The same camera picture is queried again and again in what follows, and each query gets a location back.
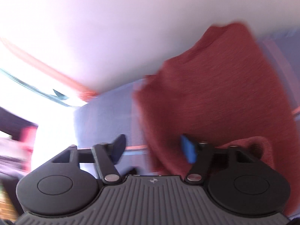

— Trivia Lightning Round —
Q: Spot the dark red knit sweater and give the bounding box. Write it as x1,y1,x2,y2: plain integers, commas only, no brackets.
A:
133,23,299,215

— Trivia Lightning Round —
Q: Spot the blue plaid bed sheet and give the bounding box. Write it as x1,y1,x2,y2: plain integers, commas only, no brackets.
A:
73,30,300,218

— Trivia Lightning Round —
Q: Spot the orange red curtain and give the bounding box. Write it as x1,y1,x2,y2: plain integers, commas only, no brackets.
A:
15,50,99,102

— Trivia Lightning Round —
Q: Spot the window with frame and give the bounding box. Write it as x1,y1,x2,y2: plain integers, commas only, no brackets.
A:
1,69,87,108

